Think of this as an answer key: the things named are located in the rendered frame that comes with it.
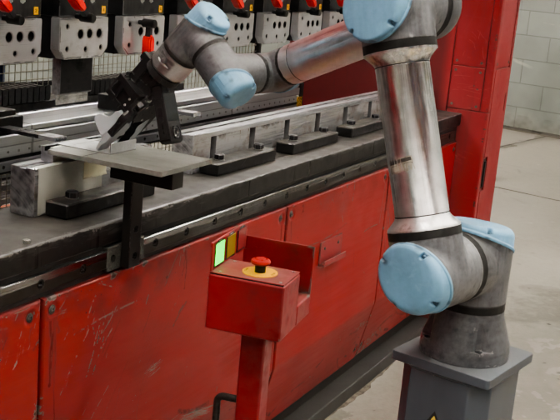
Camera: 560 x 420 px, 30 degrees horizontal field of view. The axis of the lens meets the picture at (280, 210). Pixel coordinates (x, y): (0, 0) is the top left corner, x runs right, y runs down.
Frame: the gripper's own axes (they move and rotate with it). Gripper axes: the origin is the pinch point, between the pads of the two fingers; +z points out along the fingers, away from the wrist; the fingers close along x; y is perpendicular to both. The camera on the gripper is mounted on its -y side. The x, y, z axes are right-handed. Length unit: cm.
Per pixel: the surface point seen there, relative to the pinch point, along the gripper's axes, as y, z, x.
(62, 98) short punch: 13.2, 0.3, 3.2
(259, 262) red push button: -35.0, -3.3, -11.2
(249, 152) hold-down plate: -3, 11, -64
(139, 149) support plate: -2.7, -1.3, -4.9
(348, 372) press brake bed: -60, 75, -143
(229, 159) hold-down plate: -4, 10, -52
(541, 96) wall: 34, 118, -777
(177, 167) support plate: -13.6, -10.6, 2.9
